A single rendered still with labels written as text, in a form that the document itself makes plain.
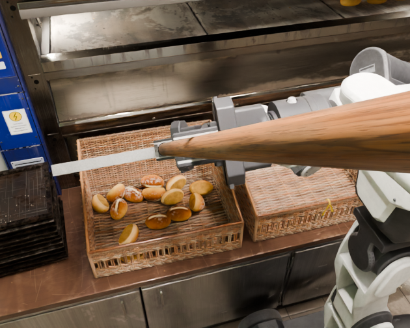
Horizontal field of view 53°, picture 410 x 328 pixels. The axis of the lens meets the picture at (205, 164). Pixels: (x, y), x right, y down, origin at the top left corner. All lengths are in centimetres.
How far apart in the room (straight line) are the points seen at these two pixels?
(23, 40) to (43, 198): 53
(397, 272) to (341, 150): 96
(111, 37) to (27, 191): 64
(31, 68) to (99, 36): 29
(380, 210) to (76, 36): 123
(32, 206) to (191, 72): 76
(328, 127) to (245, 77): 152
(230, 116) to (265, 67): 120
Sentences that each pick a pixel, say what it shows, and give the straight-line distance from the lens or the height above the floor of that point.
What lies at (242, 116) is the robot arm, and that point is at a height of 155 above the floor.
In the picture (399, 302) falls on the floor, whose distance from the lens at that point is 233.
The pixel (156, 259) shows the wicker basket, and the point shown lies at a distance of 151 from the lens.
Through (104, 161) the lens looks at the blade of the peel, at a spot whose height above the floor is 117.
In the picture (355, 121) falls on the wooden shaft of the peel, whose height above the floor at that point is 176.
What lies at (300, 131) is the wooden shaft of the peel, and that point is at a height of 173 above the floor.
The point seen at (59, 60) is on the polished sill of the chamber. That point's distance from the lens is 153.
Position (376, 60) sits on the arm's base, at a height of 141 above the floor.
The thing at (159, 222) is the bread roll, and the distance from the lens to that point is 160.
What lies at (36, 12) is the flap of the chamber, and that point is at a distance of 131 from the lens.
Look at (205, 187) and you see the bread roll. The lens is 171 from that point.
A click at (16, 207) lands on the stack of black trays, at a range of 152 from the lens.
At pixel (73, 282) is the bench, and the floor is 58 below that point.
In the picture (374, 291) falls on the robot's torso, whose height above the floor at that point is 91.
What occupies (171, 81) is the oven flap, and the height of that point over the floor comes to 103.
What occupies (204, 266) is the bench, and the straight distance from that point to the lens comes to 153.
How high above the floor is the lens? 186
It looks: 42 degrees down
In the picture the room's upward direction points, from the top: straight up
